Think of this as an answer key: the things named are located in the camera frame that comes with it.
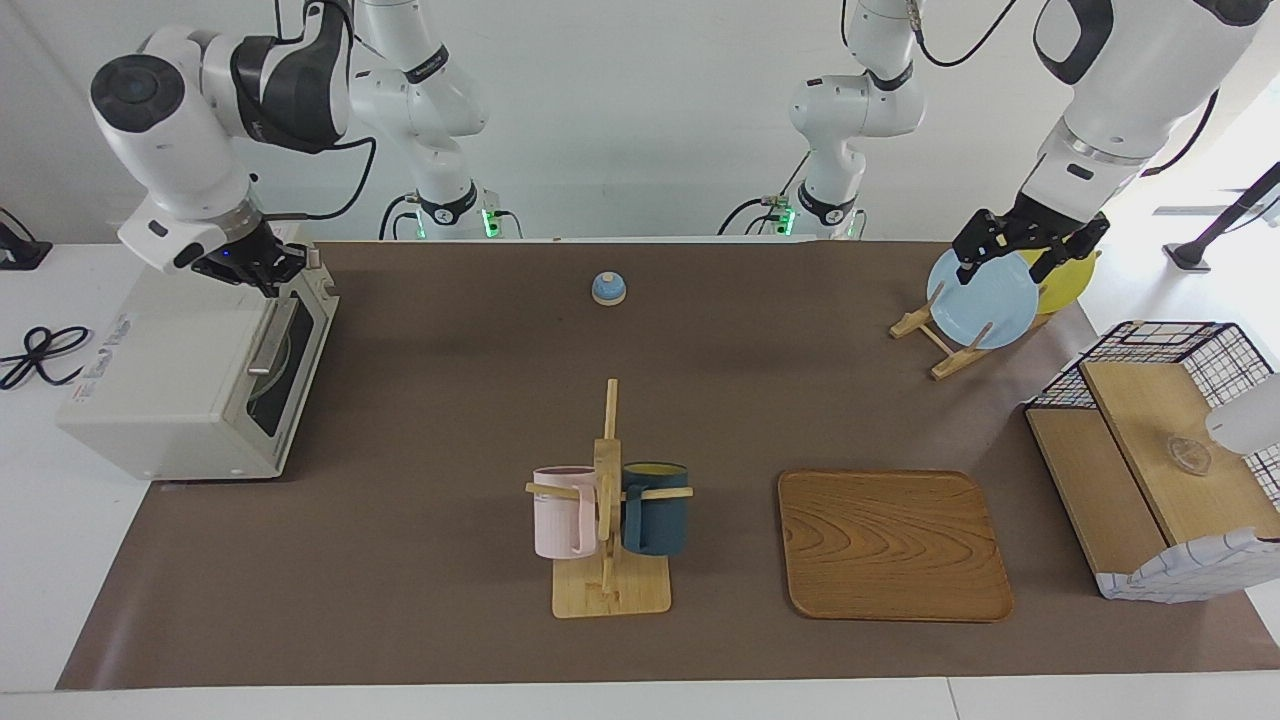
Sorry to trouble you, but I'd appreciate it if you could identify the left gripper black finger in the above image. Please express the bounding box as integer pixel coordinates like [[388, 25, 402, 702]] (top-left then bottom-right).
[[1030, 236, 1077, 287], [951, 234, 993, 289]]

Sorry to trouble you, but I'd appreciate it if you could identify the mint green plate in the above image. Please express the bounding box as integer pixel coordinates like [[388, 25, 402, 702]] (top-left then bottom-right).
[[248, 338, 293, 406]]

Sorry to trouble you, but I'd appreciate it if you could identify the glass oven door with handle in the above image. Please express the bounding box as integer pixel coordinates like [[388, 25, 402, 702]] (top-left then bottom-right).
[[240, 288, 339, 479]]

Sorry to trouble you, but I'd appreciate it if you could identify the white toaster oven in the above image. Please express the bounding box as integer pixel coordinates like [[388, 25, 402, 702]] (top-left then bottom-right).
[[55, 222, 341, 483]]

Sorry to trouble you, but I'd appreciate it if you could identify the yellow plate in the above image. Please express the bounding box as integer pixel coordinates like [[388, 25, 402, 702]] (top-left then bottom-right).
[[1018, 248, 1099, 316]]

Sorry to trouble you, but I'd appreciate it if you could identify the light blue plate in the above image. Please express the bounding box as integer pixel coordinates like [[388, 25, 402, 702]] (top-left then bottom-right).
[[926, 245, 1041, 351]]

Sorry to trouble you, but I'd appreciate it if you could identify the wooden plate rack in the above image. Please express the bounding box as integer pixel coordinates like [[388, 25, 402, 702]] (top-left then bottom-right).
[[889, 283, 1053, 381]]

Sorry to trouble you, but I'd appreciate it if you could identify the black stand leg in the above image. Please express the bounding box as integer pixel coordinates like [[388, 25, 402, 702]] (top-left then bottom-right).
[[1163, 160, 1280, 273]]

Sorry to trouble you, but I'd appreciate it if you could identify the wooden two-tier shelf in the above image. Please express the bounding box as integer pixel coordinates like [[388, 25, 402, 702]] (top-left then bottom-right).
[[1027, 360, 1280, 576]]

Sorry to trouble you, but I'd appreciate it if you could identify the black clamp base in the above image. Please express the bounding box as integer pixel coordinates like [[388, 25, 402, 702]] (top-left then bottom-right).
[[0, 207, 53, 271]]

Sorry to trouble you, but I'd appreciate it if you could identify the small clear glass dish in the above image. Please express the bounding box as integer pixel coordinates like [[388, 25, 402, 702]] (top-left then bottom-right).
[[1165, 437, 1214, 476]]

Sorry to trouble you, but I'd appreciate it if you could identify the white blurry cylinder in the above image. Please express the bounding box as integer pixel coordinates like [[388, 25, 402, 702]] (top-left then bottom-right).
[[1204, 372, 1280, 457]]

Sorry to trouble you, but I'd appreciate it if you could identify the brown table mat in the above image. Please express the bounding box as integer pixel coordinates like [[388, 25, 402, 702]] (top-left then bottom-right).
[[55, 240, 1280, 691]]

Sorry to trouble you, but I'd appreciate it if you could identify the brown wooden tray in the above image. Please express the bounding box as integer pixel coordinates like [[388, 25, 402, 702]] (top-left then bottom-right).
[[777, 468, 1015, 624]]

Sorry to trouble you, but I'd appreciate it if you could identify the pink mug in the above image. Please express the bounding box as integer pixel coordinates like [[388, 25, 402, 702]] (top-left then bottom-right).
[[531, 466, 601, 560]]

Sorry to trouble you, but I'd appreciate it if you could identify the dark teal mug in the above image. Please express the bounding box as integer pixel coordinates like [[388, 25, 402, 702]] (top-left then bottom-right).
[[620, 461, 691, 558]]

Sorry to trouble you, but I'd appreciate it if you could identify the wooden mug rack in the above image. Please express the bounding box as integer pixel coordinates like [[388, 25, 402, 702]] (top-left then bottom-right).
[[525, 378, 695, 619]]

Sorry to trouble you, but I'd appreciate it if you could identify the black knotted cable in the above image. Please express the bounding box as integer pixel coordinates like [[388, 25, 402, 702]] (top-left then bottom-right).
[[0, 325, 93, 391]]

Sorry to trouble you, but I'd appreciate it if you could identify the wire basket with checkered liner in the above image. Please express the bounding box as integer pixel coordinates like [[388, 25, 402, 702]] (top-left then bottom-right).
[[1024, 320, 1280, 604]]

